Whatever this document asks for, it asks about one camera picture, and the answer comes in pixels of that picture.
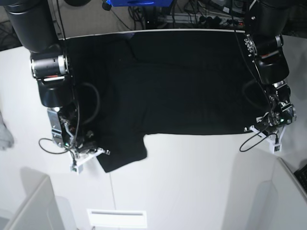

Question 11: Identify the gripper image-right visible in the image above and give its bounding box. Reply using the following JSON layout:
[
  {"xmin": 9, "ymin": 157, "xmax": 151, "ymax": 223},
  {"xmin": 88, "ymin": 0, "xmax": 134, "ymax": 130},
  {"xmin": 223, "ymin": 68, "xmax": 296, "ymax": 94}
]
[{"xmin": 255, "ymin": 112, "xmax": 295, "ymax": 134}]

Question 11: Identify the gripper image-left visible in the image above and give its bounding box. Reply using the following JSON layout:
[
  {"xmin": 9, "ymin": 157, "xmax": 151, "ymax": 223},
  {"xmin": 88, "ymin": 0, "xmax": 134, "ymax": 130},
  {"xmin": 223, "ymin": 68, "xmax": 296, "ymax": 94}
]
[{"xmin": 71, "ymin": 130, "xmax": 98, "ymax": 154}]

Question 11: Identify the black T-shirt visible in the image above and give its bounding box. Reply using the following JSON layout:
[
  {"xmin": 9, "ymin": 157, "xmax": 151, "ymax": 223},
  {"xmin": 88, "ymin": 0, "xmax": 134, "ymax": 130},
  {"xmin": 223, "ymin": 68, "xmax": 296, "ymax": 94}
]
[{"xmin": 68, "ymin": 31, "xmax": 269, "ymax": 173}]

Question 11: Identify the black robot arm image-left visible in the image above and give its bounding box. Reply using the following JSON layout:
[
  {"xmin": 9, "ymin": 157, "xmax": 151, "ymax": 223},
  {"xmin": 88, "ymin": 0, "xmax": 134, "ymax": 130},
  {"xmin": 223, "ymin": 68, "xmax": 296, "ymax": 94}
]
[{"xmin": 0, "ymin": 0, "xmax": 100, "ymax": 154}]

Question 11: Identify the black keyboard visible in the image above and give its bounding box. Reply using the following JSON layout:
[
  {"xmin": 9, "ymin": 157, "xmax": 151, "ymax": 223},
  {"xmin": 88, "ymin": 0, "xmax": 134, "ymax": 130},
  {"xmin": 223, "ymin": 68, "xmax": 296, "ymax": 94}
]
[{"xmin": 294, "ymin": 165, "xmax": 307, "ymax": 191}]

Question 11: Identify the grey cloth at left edge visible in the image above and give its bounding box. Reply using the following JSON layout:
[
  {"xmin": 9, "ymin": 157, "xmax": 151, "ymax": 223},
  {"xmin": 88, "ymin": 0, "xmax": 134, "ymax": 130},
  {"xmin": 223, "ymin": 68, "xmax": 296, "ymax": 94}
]
[{"xmin": 0, "ymin": 115, "xmax": 14, "ymax": 150}]

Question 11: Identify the white partition panel left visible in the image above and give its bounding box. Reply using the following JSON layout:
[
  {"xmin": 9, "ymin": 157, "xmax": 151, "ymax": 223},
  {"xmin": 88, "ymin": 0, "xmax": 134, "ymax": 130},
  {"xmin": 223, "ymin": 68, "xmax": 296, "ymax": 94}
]
[{"xmin": 4, "ymin": 175, "xmax": 65, "ymax": 230}]

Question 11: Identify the white partition panel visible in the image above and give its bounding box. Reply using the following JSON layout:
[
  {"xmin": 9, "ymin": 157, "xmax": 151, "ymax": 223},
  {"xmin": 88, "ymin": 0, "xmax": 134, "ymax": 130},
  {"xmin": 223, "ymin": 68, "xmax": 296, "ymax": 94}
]
[
  {"xmin": 4, "ymin": 175, "xmax": 65, "ymax": 230},
  {"xmin": 269, "ymin": 158, "xmax": 307, "ymax": 230}
]

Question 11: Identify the white partition panel right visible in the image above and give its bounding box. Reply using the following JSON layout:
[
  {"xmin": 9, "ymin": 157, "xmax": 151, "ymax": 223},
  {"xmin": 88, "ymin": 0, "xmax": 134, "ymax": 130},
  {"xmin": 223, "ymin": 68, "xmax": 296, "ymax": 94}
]
[{"xmin": 269, "ymin": 158, "xmax": 307, "ymax": 230}]

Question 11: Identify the blue box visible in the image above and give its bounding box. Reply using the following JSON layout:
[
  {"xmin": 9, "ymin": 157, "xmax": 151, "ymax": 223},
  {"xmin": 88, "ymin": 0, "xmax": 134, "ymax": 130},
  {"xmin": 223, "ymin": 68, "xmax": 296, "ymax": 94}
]
[{"xmin": 106, "ymin": 0, "xmax": 172, "ymax": 7}]

